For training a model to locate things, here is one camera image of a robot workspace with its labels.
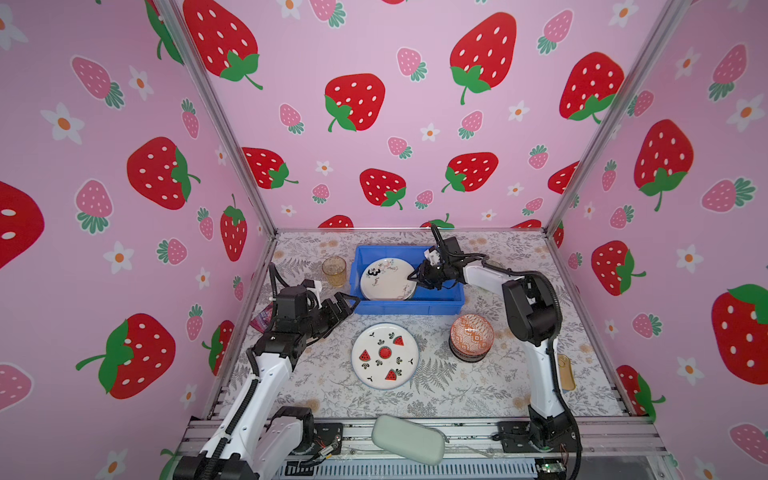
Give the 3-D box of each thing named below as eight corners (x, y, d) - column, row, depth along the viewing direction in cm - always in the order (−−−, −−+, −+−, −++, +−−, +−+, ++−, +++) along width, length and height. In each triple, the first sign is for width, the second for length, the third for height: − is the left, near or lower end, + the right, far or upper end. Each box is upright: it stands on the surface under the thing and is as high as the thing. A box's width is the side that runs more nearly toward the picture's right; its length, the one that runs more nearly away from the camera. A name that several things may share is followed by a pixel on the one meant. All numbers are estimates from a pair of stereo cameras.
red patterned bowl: (449, 363, 88) (455, 348, 79) (445, 331, 95) (450, 314, 86) (487, 363, 88) (497, 348, 79) (481, 331, 95) (490, 314, 86)
